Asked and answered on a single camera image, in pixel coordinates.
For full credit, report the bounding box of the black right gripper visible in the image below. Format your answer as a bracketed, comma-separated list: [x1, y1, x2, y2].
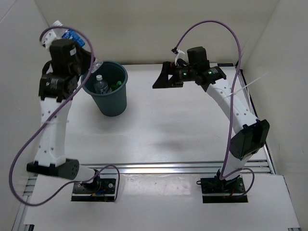
[153, 62, 197, 89]

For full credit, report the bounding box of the blue label clear bottle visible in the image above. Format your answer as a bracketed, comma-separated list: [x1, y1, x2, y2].
[52, 20, 104, 73]

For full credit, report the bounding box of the white label clear bottle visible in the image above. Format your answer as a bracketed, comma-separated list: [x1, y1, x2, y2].
[94, 75, 109, 94]

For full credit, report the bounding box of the green plastic soda bottle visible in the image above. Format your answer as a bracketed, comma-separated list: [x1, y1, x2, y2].
[110, 81, 123, 91]

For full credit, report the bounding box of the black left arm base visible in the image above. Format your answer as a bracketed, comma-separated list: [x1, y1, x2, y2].
[71, 166, 120, 203]

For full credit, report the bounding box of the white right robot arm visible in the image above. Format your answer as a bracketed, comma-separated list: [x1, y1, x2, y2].
[153, 47, 270, 193]

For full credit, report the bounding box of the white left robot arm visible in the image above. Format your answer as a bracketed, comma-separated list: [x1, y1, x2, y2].
[26, 38, 101, 193]

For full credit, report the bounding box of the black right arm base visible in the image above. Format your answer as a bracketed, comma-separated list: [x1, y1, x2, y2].
[196, 176, 248, 204]

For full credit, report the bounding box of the dark teal plastic bin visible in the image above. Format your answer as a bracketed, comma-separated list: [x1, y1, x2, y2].
[83, 61, 128, 117]

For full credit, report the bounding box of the aluminium table frame rail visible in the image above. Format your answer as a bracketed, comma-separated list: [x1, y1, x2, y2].
[83, 161, 273, 174]

